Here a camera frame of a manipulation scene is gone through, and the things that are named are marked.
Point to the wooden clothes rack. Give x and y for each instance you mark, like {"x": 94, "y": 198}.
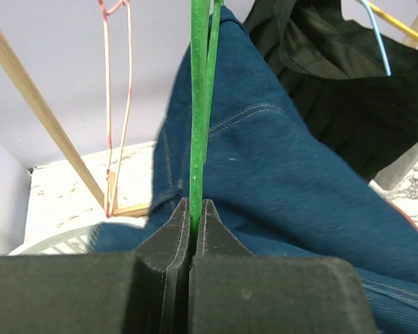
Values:
{"x": 16, "y": 72}

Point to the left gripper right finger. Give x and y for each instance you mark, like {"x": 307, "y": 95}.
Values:
{"x": 233, "y": 291}

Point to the white laundry basket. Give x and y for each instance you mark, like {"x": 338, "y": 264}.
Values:
{"x": 66, "y": 241}

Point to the green hanger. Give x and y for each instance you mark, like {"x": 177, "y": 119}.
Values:
{"x": 205, "y": 24}

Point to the pink wire hanger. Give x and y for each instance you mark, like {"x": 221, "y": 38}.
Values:
{"x": 115, "y": 154}

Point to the dark blue denim skirt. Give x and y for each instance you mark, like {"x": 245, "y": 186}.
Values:
{"x": 275, "y": 187}

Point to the grey white garment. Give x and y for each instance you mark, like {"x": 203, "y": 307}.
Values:
{"x": 389, "y": 177}

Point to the black garment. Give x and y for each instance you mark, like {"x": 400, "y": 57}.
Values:
{"x": 333, "y": 72}

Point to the light blue hanger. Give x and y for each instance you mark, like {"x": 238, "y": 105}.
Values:
{"x": 378, "y": 36}

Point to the yellow hanger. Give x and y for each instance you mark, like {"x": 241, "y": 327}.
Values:
{"x": 409, "y": 31}

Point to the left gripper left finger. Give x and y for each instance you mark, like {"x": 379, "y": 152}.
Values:
{"x": 141, "y": 291}

